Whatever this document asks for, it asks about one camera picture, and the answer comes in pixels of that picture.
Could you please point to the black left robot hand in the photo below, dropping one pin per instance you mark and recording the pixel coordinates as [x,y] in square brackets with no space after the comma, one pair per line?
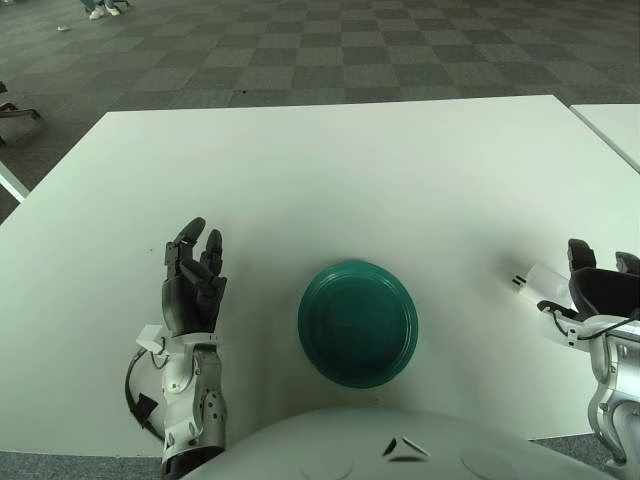
[187,300]

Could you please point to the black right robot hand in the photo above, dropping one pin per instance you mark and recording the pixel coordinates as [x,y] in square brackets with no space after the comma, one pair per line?
[607,292]

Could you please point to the white square charger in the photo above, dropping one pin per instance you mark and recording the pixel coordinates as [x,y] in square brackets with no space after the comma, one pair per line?
[547,280]

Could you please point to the green round plate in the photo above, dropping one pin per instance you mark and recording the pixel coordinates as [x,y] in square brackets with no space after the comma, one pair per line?
[357,325]

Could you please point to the white side table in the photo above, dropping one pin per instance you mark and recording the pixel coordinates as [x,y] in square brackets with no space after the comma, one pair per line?
[615,125]

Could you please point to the white table corner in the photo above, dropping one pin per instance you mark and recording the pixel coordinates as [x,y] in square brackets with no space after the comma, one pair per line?
[10,182]

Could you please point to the black office chair base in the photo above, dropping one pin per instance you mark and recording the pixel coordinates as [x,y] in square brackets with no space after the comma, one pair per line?
[20,113]

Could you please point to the white sneaker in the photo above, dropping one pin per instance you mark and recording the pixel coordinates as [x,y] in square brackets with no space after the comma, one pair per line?
[113,10]
[96,14]

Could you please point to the white paper scrap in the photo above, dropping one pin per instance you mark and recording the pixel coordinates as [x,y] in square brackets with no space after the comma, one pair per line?
[61,28]

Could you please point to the person leg in jeans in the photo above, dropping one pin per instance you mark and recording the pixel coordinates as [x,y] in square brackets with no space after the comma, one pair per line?
[88,5]

